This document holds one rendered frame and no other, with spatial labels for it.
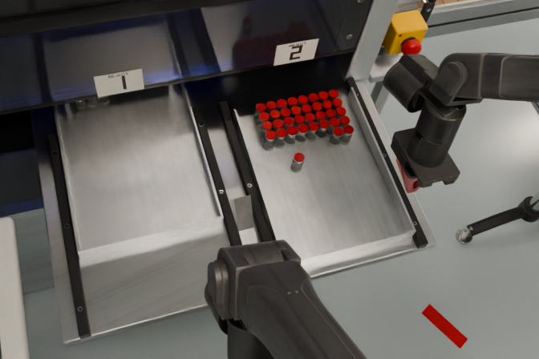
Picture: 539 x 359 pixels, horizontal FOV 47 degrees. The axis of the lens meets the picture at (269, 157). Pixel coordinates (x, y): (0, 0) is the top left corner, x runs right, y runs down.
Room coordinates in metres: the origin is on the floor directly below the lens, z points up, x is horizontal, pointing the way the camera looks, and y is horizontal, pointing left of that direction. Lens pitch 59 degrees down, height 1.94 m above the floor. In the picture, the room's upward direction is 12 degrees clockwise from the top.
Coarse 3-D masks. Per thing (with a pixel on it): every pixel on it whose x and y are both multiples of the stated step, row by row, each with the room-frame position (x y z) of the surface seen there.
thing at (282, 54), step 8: (312, 40) 0.81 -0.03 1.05; (280, 48) 0.78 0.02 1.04; (288, 48) 0.78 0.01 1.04; (296, 48) 0.79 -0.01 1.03; (304, 48) 0.80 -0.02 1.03; (312, 48) 0.81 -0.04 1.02; (280, 56) 0.78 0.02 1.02; (288, 56) 0.79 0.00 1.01; (296, 56) 0.79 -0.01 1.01; (304, 56) 0.80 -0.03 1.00; (312, 56) 0.81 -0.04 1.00; (280, 64) 0.78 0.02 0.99
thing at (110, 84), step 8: (120, 72) 0.64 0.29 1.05; (128, 72) 0.64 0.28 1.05; (136, 72) 0.65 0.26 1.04; (96, 80) 0.62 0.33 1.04; (104, 80) 0.62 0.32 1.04; (112, 80) 0.63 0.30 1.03; (120, 80) 0.64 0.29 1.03; (128, 80) 0.64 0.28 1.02; (136, 80) 0.65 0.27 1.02; (96, 88) 0.62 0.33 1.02; (104, 88) 0.62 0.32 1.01; (112, 88) 0.63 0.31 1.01; (120, 88) 0.64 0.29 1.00; (128, 88) 0.64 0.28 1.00; (136, 88) 0.65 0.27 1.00
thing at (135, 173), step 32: (128, 96) 0.70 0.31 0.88; (160, 96) 0.72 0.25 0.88; (64, 128) 0.60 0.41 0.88; (96, 128) 0.61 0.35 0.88; (128, 128) 0.63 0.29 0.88; (160, 128) 0.64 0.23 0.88; (192, 128) 0.66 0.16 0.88; (64, 160) 0.51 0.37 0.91; (96, 160) 0.54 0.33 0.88; (128, 160) 0.56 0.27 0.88; (160, 160) 0.57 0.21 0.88; (192, 160) 0.59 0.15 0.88; (96, 192) 0.48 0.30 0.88; (128, 192) 0.49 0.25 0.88; (160, 192) 0.50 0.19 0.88; (192, 192) 0.52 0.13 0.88; (96, 224) 0.41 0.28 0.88; (128, 224) 0.43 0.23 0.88; (160, 224) 0.44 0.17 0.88; (192, 224) 0.44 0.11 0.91
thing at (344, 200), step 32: (352, 96) 0.81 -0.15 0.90; (256, 128) 0.69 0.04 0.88; (256, 160) 0.62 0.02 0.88; (288, 160) 0.63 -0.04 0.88; (320, 160) 0.65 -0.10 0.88; (352, 160) 0.66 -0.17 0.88; (384, 160) 0.66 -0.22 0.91; (288, 192) 0.56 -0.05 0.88; (320, 192) 0.57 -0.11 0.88; (352, 192) 0.59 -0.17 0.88; (384, 192) 0.60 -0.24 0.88; (288, 224) 0.49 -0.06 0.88; (320, 224) 0.51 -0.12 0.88; (352, 224) 0.52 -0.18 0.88; (384, 224) 0.53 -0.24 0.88; (320, 256) 0.43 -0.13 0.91
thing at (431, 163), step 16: (416, 128) 0.52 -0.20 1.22; (400, 144) 0.53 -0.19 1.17; (416, 144) 0.51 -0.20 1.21; (432, 144) 0.50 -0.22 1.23; (448, 144) 0.51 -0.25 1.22; (416, 160) 0.50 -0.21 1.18; (432, 160) 0.50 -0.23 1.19; (448, 160) 0.51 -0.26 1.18; (416, 176) 0.47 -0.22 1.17; (432, 176) 0.48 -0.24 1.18; (448, 176) 0.48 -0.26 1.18
